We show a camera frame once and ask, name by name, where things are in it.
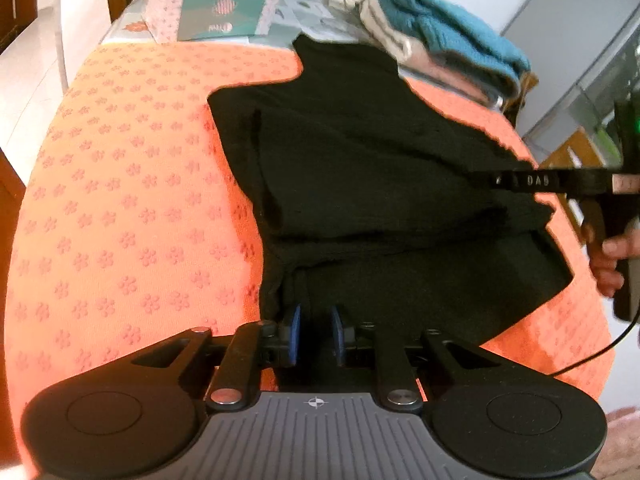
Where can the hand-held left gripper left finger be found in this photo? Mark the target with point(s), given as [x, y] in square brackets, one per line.
[295, 331]

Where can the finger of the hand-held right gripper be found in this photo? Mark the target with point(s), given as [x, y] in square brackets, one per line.
[492, 180]

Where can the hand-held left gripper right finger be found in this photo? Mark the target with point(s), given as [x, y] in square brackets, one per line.
[336, 331]

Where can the black garment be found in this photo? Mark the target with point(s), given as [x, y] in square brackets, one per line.
[380, 185]

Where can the person's right hand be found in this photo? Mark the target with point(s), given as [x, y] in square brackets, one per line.
[607, 265]

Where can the pale pink folded garment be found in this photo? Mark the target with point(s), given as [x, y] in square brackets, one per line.
[445, 75]

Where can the blue folded towel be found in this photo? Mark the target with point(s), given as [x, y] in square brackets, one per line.
[450, 25]

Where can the orange flower-embossed mat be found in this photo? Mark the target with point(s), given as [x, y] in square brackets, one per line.
[125, 210]

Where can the teal pink box red print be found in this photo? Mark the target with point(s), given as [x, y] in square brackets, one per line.
[200, 0]

